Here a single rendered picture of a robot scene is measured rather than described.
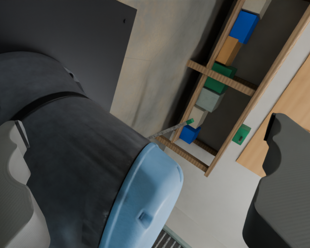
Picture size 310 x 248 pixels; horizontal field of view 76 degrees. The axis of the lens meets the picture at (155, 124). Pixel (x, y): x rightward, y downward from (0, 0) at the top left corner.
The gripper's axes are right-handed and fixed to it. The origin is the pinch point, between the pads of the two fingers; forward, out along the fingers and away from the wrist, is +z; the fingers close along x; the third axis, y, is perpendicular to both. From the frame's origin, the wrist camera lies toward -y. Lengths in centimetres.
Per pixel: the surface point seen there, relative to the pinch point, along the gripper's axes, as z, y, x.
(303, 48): 216, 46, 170
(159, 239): 143, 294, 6
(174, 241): 145, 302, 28
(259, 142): 194, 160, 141
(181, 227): 174, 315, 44
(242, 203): 172, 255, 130
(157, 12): 151, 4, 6
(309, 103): 189, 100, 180
